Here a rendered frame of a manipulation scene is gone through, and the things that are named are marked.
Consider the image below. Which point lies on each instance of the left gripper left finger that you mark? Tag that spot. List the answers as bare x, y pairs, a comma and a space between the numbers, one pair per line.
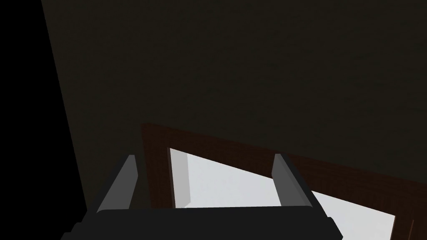
120, 186

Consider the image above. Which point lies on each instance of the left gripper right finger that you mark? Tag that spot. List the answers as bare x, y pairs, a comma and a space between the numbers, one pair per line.
289, 186

